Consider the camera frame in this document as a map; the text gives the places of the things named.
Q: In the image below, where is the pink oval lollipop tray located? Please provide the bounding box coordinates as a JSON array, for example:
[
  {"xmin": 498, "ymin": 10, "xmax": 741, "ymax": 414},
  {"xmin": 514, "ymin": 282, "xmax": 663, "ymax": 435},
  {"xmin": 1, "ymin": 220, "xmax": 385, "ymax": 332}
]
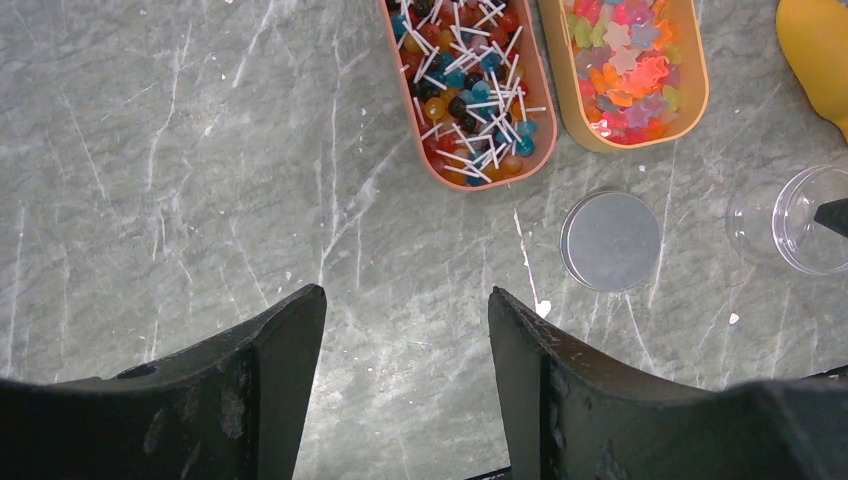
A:
[{"xmin": 377, "ymin": 0, "xmax": 558, "ymax": 191}]

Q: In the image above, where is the clear plastic jar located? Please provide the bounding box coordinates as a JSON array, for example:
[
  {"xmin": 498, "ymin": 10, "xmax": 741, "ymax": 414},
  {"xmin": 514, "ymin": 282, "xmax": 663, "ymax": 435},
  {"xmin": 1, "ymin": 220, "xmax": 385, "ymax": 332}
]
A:
[{"xmin": 725, "ymin": 165, "xmax": 847, "ymax": 276}]

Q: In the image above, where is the round metal jar lid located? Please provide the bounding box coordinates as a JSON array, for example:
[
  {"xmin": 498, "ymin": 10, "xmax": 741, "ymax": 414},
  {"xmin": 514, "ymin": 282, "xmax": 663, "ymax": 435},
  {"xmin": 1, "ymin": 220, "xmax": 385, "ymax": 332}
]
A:
[{"xmin": 560, "ymin": 190, "xmax": 662, "ymax": 292}]

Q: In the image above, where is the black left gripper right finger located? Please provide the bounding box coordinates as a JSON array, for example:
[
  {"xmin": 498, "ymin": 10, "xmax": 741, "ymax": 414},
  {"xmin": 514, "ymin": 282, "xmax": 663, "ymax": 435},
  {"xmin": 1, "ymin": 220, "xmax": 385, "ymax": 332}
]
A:
[{"xmin": 488, "ymin": 288, "xmax": 847, "ymax": 479}]

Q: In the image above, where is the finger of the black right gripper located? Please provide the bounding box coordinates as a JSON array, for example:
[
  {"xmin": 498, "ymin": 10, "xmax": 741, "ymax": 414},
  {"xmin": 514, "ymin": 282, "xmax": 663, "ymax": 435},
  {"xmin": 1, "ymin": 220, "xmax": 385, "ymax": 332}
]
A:
[{"xmin": 813, "ymin": 198, "xmax": 848, "ymax": 238}]

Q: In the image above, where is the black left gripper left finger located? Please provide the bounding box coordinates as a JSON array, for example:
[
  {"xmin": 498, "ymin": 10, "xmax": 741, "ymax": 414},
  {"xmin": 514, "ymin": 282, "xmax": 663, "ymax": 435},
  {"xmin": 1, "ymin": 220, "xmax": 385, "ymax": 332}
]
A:
[{"xmin": 1, "ymin": 284, "xmax": 327, "ymax": 479}]

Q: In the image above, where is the yellow oval gummy tray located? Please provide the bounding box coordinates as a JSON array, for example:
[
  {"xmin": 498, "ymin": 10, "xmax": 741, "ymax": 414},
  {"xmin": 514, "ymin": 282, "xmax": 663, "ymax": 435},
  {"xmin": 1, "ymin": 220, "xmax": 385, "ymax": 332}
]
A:
[{"xmin": 539, "ymin": 1, "xmax": 709, "ymax": 153}]

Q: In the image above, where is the yellow plastic scoop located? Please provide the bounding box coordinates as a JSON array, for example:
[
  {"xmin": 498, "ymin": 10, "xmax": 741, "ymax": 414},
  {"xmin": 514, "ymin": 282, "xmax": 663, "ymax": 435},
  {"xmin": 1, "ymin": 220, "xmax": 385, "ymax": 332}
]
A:
[{"xmin": 775, "ymin": 0, "xmax": 847, "ymax": 135}]

